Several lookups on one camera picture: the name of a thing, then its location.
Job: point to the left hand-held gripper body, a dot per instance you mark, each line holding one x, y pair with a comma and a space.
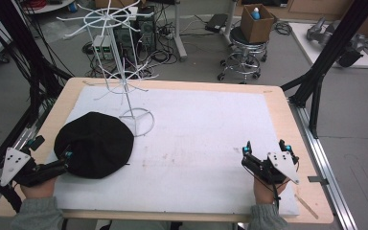
28, 171

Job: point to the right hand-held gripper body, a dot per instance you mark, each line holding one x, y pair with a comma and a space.
278, 166

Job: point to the black beret hat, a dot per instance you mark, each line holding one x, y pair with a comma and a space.
97, 143

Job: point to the person's left hand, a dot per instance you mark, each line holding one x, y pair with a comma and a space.
40, 189

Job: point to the person's right hand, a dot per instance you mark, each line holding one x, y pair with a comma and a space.
266, 193

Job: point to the grey tape strip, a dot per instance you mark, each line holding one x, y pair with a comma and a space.
317, 180

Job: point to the thin wooden stick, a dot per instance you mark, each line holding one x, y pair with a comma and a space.
306, 207

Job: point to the white foam mat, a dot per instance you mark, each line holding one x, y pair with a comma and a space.
188, 153

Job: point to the chrome rolling stool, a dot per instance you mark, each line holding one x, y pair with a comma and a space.
243, 57

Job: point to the white platform board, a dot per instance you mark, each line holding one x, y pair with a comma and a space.
303, 41

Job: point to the white electronic box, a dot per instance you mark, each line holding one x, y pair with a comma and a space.
103, 47

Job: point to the brown cardboard box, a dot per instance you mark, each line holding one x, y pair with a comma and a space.
256, 25

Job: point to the grey desk leg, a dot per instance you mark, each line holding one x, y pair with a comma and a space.
179, 32
229, 22

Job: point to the black flat device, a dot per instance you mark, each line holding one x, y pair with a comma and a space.
216, 22

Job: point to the blue bottle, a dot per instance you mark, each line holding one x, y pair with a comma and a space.
255, 13

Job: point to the black computer tower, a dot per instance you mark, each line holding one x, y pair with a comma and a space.
140, 30

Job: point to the black metal frame post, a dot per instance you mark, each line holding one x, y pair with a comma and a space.
28, 57
329, 60

